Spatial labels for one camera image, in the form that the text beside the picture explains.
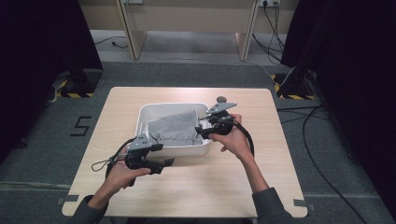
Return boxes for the light wooden desk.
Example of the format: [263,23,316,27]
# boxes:
[78,0,301,62]

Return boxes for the person's right hand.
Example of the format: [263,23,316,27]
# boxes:
[208,113,255,163]

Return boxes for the long black floor cable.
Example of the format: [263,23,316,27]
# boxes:
[276,105,370,224]

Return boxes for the grey tape strip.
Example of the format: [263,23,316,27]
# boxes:
[292,198,316,213]
[56,194,80,206]

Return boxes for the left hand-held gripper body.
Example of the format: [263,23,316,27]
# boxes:
[123,133,163,175]

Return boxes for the person's left hand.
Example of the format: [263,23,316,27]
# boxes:
[105,152,152,192]

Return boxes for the white plastic basin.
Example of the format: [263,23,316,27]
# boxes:
[134,102,213,158]

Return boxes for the black floor cable with plug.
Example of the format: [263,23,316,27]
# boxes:
[94,35,130,50]

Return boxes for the thick black gripper cable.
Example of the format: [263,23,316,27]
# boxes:
[232,119,256,157]

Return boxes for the grey cloth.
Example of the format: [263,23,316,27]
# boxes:
[147,109,204,147]

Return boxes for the black curtain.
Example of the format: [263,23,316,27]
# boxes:
[280,0,396,214]
[0,0,105,164]

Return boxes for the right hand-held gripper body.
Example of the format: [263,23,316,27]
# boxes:
[205,95,237,136]

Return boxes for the stand base with striped tape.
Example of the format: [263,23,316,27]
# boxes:
[55,69,104,99]
[270,72,318,101]

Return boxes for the black socket cables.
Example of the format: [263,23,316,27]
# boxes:
[251,2,286,63]

